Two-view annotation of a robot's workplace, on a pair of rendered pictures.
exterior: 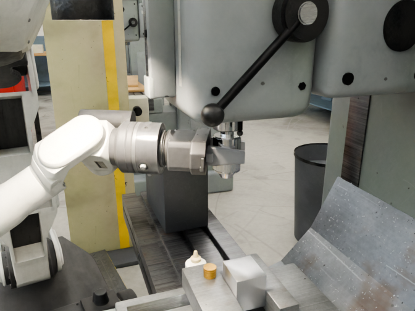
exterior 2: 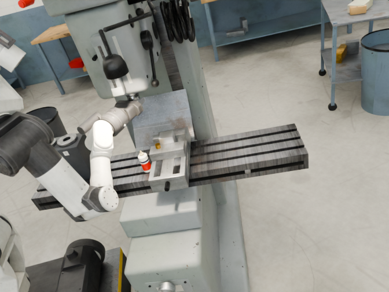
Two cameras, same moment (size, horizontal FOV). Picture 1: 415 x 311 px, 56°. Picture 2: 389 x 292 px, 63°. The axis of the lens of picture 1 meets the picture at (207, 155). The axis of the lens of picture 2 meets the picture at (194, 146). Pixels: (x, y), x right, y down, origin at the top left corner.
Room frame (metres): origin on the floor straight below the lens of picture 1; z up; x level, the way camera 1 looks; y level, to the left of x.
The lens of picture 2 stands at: (-0.13, 0.90, 1.78)
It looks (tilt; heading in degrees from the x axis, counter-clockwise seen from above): 35 degrees down; 300
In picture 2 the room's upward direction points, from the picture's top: 16 degrees counter-clockwise
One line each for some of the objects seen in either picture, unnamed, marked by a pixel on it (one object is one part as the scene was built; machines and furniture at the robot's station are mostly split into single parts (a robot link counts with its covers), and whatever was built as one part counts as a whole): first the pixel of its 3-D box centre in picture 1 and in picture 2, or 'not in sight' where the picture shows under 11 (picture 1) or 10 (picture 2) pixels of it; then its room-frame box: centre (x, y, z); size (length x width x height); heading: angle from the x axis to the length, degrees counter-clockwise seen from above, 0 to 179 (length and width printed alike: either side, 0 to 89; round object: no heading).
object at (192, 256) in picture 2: not in sight; (183, 234); (0.61, -0.01, 0.42); 0.81 x 0.32 x 0.60; 110
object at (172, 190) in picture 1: (174, 180); (66, 158); (1.01, 0.09, 1.02); 0.22 x 0.12 x 0.20; 21
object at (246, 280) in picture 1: (243, 283); (167, 139); (0.54, -0.06, 1.03); 0.06 x 0.05 x 0.06; 19
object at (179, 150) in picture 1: (173, 150); (121, 115); (0.62, 0.06, 1.24); 0.13 x 0.12 x 0.10; 175
